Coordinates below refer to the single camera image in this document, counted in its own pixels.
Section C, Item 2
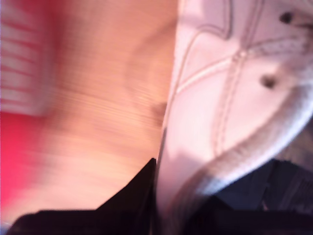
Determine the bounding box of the red cardboard shoebox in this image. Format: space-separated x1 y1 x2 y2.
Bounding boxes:
0 0 57 228

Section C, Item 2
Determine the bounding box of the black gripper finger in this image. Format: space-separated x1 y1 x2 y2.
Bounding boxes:
176 195 269 235
73 158 162 235

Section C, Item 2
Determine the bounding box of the white leather sneaker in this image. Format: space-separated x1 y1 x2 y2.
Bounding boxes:
156 0 313 235

